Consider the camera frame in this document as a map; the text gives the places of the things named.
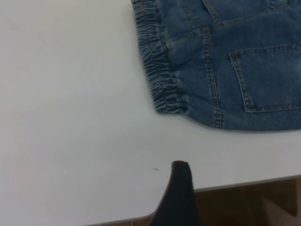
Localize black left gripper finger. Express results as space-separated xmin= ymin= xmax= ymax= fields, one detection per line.
xmin=150 ymin=161 xmax=201 ymax=226

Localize blue denim kids pants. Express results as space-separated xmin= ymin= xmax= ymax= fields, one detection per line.
xmin=130 ymin=0 xmax=301 ymax=131

